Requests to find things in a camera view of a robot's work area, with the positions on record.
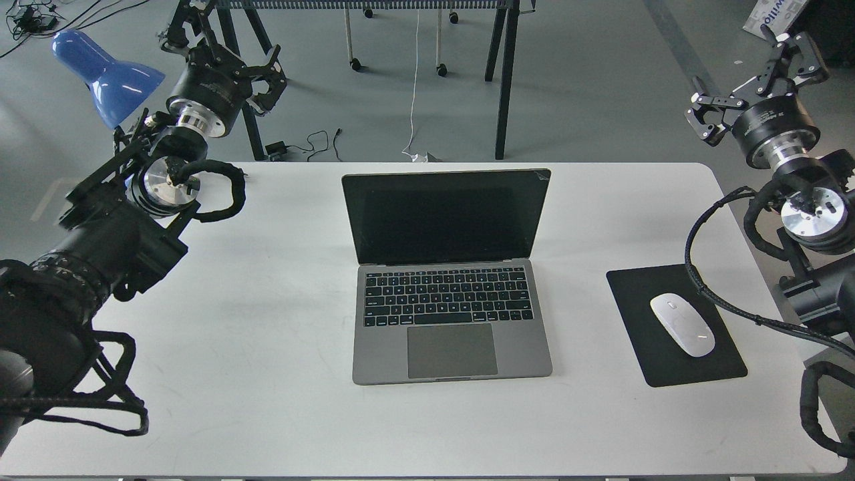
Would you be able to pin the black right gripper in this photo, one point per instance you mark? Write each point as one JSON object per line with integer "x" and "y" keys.
{"x": 773, "y": 131}

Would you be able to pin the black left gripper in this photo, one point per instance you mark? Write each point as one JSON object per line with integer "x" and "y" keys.
{"x": 214, "y": 95}

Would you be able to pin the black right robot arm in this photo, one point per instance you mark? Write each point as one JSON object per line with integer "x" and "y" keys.
{"x": 804, "y": 215}

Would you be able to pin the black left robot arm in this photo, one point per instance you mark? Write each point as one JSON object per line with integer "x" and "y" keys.
{"x": 125, "y": 220}

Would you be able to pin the cardboard box with print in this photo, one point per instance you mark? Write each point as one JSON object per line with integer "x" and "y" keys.
{"x": 779, "y": 16}

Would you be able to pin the blue desk lamp shade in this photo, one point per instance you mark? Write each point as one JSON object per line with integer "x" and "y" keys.
{"x": 117, "y": 87}

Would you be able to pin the rolling cart with castors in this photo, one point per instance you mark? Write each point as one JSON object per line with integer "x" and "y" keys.
{"x": 401, "y": 35}

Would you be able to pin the white computer mouse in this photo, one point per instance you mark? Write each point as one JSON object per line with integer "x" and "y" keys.
{"x": 684, "y": 324}

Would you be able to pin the black mouse pad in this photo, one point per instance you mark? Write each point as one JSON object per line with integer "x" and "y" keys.
{"x": 662, "y": 362}

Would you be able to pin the grey open laptop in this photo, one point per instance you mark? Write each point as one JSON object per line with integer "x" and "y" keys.
{"x": 445, "y": 287}

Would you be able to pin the black power adapter with cable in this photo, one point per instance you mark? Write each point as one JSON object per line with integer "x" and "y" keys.
{"x": 315, "y": 144}

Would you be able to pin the black frame background table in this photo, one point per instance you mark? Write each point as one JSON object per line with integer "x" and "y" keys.
{"x": 453, "y": 37}

